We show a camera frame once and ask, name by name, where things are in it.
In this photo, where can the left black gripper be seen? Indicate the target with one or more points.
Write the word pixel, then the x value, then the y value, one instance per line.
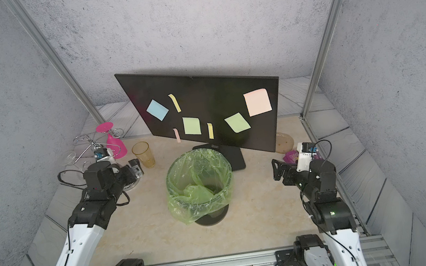
pixel 133 176

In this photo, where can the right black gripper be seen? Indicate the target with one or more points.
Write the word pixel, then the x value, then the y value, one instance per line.
pixel 279 173

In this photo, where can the small pink strip note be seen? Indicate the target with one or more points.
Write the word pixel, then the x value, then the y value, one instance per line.
pixel 177 136

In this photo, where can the large pink sticky note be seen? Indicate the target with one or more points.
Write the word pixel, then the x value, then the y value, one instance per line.
pixel 257 102

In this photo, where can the light blue sticky note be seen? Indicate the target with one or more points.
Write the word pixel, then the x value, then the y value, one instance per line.
pixel 157 110

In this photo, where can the small yellow strip note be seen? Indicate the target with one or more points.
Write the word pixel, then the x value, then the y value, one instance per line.
pixel 211 131

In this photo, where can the green square sticky note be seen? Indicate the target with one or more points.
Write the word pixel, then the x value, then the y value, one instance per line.
pixel 191 126

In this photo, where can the yellow strip sticky note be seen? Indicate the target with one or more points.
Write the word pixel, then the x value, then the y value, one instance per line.
pixel 175 102

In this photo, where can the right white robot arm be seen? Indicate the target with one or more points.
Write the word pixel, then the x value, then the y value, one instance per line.
pixel 320 200

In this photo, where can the black monitor stand base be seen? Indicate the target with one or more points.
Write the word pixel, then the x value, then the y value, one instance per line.
pixel 231 153

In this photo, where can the black flat monitor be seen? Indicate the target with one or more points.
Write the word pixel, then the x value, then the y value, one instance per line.
pixel 211 99

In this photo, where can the purple snack packet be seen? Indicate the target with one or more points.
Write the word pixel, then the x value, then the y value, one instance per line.
pixel 292 156

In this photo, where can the amber plastic cup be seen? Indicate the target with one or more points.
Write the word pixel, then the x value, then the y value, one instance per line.
pixel 144 154

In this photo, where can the pink wine glass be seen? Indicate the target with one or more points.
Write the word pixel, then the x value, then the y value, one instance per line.
pixel 113 140

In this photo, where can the clear wine glass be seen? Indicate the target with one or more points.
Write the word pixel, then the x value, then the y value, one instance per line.
pixel 74 166

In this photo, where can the green plastic bin liner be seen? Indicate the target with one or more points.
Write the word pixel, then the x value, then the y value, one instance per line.
pixel 189 200

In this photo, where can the black mesh trash bin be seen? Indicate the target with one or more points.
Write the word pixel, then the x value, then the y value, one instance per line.
pixel 211 214

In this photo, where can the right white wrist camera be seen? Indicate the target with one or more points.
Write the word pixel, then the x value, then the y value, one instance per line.
pixel 307 153

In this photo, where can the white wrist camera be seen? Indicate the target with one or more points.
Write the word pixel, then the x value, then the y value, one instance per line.
pixel 104 154
pixel 307 153

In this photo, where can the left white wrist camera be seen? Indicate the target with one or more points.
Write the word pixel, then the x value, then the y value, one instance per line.
pixel 104 154

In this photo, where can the chrome wire glass rack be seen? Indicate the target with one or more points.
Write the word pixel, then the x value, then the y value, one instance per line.
pixel 84 146

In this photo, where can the left aluminium frame post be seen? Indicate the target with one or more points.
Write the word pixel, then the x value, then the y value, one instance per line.
pixel 29 25

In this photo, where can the aluminium frame post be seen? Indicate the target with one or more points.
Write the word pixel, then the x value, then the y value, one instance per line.
pixel 29 25
pixel 330 26

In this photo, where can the right aluminium frame post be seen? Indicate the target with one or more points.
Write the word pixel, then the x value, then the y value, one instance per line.
pixel 330 26

